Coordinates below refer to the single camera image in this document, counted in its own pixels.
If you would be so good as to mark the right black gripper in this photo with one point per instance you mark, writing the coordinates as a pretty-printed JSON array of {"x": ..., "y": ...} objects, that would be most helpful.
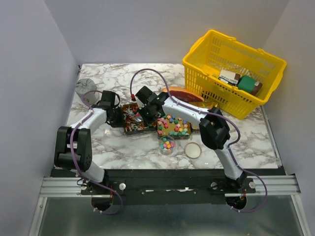
[{"x": 148, "y": 121}]

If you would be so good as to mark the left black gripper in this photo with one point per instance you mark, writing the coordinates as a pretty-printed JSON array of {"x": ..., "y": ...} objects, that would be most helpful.
[{"x": 120, "y": 123}]

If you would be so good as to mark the metal candy scoop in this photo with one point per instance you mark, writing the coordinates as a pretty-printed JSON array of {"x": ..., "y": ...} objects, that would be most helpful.
[{"x": 138, "y": 118}]

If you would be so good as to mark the tin of lollipops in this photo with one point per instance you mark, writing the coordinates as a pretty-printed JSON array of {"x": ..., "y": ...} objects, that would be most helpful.
[{"x": 130, "y": 126}]

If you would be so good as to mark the tin of star candies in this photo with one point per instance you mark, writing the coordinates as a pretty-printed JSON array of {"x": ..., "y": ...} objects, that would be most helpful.
[{"x": 177, "y": 128}]

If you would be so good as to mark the round jar lid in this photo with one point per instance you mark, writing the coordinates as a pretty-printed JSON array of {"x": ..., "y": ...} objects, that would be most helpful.
[{"x": 193, "y": 150}]

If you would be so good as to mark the tin of popsicle gummies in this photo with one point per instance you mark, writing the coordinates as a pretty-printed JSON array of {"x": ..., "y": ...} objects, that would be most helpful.
[{"x": 206, "y": 104}]

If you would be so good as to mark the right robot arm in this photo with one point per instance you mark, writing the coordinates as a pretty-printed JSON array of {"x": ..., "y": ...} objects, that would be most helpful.
[{"x": 214, "y": 130}]

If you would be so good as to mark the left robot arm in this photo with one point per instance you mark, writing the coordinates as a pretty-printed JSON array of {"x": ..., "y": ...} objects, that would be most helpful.
[{"x": 73, "y": 150}]

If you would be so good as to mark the small glass jar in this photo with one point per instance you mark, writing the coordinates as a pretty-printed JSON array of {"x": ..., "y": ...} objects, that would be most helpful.
[{"x": 166, "y": 145}]

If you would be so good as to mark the fake bacon slab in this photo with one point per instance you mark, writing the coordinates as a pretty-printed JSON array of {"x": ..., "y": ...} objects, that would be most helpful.
[{"x": 185, "y": 95}]

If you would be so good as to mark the black white packet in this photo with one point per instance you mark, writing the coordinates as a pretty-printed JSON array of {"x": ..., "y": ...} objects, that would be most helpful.
[{"x": 229, "y": 77}]

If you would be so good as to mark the yellow shopping basket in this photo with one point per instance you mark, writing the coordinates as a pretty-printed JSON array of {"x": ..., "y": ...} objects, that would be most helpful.
[{"x": 215, "y": 52}]

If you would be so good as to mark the green box in basket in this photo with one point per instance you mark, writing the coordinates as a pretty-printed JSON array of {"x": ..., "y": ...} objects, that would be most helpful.
[{"x": 246, "y": 83}]

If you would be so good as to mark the brown chocolate bar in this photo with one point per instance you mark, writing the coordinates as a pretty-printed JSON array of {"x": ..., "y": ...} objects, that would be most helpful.
[{"x": 256, "y": 88}]

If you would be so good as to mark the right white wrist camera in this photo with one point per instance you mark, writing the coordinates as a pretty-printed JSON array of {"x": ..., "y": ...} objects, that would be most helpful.
[{"x": 141, "y": 102}]

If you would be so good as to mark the grey drawstring pouch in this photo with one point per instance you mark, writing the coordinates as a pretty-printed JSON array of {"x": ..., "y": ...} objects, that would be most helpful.
[{"x": 86, "y": 90}]

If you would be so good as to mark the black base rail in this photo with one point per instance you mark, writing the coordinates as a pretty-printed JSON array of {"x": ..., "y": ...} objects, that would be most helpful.
[{"x": 170, "y": 187}]

